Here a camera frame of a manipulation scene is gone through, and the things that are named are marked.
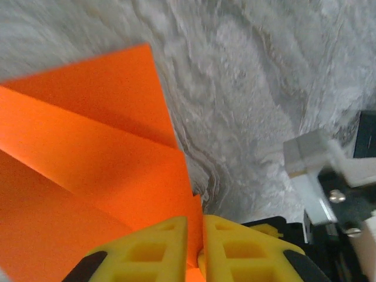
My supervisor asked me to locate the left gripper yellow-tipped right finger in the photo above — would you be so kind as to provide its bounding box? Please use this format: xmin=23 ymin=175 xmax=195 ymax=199
xmin=202 ymin=214 xmax=332 ymax=282

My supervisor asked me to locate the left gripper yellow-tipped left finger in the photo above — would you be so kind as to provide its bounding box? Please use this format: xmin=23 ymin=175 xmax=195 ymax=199
xmin=62 ymin=216 xmax=189 ymax=282

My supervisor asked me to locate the orange paper sheet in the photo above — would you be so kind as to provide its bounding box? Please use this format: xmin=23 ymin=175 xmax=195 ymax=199
xmin=0 ymin=43 xmax=204 ymax=282

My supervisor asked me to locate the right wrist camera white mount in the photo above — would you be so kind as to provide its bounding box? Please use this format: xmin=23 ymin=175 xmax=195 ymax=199
xmin=282 ymin=129 xmax=376 ymax=227

